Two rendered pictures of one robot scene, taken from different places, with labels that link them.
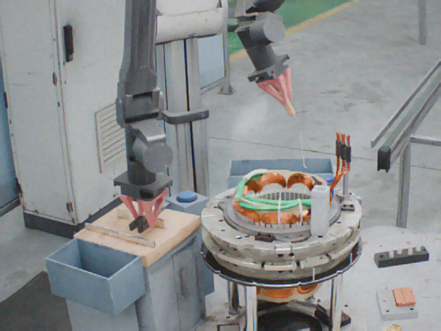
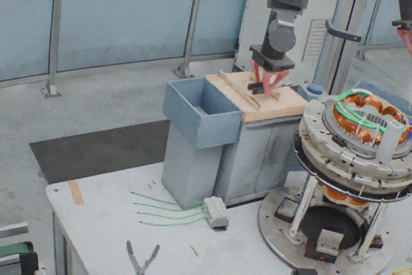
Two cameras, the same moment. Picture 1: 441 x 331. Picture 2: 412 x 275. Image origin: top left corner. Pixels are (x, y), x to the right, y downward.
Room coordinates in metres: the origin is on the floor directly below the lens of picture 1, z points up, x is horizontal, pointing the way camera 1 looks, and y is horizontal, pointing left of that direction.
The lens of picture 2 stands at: (0.25, -0.18, 1.62)
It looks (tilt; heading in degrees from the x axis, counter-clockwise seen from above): 32 degrees down; 24
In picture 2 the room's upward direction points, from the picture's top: 11 degrees clockwise
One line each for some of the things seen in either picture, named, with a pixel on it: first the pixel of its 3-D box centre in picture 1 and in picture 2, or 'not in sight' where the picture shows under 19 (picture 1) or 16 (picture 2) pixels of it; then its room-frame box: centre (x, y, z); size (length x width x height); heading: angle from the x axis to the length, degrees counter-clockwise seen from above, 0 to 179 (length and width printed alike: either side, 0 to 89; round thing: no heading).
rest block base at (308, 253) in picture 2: not in sight; (321, 251); (1.22, -0.12, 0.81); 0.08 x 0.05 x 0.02; 106
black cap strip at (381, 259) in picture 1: (402, 256); not in sight; (1.65, -0.45, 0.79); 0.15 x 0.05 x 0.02; 95
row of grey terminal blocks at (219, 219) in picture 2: not in sight; (215, 212); (1.20, 0.16, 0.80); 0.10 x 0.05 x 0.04; 46
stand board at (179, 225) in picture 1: (136, 231); (257, 93); (1.37, 0.19, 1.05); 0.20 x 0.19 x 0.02; 149
